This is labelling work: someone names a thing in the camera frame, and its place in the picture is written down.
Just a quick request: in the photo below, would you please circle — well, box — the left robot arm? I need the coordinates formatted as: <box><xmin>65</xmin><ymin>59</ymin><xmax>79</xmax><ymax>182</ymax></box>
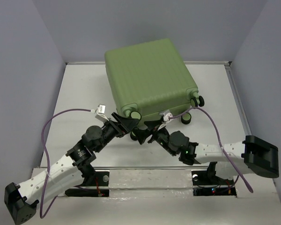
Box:
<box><xmin>4</xmin><ymin>111</ymin><xmax>141</xmax><ymax>225</ymax></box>

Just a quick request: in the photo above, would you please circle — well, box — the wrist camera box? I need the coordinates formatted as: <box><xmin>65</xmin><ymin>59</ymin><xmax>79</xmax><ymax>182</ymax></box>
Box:
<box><xmin>158</xmin><ymin>110</ymin><xmax>173</xmax><ymax>130</ymax></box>
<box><xmin>95</xmin><ymin>104</ymin><xmax>109</xmax><ymax>122</ymax></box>

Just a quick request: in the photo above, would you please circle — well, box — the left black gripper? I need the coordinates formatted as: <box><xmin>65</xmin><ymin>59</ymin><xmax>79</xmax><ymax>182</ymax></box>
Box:
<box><xmin>94</xmin><ymin>112</ymin><xmax>139</xmax><ymax>152</ymax></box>

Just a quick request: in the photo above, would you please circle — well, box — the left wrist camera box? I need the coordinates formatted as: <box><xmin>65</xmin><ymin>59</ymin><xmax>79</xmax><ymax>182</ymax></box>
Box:
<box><xmin>95</xmin><ymin>104</ymin><xmax>109</xmax><ymax>122</ymax></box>

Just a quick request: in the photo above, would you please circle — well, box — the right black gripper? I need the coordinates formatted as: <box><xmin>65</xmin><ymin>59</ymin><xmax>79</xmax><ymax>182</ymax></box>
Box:
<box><xmin>133</xmin><ymin>119</ymin><xmax>177</xmax><ymax>157</ymax></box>

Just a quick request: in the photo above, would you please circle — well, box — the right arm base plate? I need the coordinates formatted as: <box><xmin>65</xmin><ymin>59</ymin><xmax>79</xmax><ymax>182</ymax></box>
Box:
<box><xmin>192</xmin><ymin>171</ymin><xmax>237</xmax><ymax>197</ymax></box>

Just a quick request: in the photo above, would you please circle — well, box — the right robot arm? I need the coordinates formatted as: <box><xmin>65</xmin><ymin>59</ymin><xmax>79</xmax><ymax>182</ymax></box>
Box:
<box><xmin>132</xmin><ymin>125</ymin><xmax>279</xmax><ymax>184</ymax></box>

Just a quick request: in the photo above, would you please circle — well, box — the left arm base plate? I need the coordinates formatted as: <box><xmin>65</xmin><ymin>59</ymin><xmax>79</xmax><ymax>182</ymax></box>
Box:
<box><xmin>64</xmin><ymin>170</ymin><xmax>110</xmax><ymax>198</ymax></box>

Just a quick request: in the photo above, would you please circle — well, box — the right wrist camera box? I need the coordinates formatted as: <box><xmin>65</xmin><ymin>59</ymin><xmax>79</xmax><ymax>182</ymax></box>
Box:
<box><xmin>158</xmin><ymin>110</ymin><xmax>173</xmax><ymax>130</ymax></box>

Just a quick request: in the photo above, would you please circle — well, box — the green suitcase with blue lining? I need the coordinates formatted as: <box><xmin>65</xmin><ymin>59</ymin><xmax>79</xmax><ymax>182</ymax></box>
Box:
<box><xmin>104</xmin><ymin>38</ymin><xmax>205</xmax><ymax>128</ymax></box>

